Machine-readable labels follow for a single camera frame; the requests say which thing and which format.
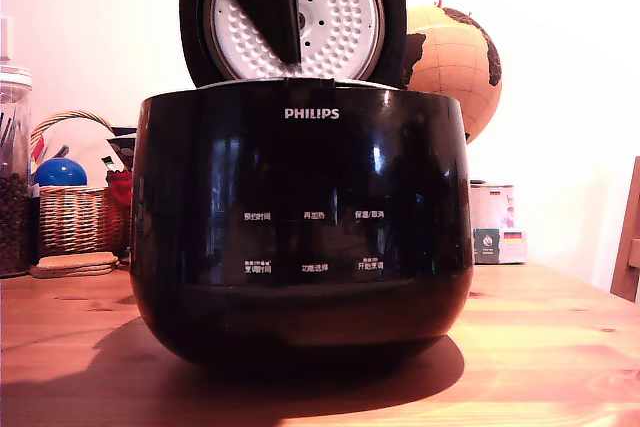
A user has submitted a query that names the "red knitted pouch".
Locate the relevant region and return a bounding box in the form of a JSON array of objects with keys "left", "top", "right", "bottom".
[{"left": 102, "top": 170, "right": 135, "bottom": 253}]

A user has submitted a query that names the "glass jar of coffee beans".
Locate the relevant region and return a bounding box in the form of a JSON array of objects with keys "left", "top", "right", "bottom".
[{"left": 0, "top": 64, "right": 36, "bottom": 279}]

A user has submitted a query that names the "dark dotted fabric bag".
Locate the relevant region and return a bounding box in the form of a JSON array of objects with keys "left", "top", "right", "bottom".
[{"left": 107, "top": 125, "right": 139, "bottom": 173}]

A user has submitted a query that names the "white tin with flag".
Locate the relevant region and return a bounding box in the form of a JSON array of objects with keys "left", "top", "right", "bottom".
[{"left": 469, "top": 179, "right": 516, "bottom": 231}]

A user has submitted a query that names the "white box with flag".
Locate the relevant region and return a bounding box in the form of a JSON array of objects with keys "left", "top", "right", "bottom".
[{"left": 473, "top": 225, "right": 529, "bottom": 266}]

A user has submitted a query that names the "cork globe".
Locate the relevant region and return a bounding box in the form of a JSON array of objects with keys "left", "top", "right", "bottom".
[{"left": 405, "top": 0, "right": 503, "bottom": 146}]

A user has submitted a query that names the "wicker basket with handle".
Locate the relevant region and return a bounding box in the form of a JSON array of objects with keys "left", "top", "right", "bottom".
[{"left": 30, "top": 109, "right": 132, "bottom": 258}]

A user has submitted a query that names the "black rice cooker lid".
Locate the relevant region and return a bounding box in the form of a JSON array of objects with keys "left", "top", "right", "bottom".
[{"left": 178, "top": 0, "right": 407, "bottom": 93}]

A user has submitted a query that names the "blue ball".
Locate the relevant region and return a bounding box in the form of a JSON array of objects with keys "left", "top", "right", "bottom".
[{"left": 33, "top": 156, "right": 89, "bottom": 187}]

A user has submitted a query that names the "black Philips rice cooker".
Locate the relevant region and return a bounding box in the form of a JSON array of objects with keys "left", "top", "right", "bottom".
[{"left": 129, "top": 87, "right": 475, "bottom": 364}]

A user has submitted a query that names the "stack of cork coasters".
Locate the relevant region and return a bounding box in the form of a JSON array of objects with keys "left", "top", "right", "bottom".
[{"left": 29, "top": 252, "right": 121, "bottom": 279}]

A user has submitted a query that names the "wooden chair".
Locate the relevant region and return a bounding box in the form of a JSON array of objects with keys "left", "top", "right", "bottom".
[{"left": 609, "top": 155, "right": 640, "bottom": 304}]

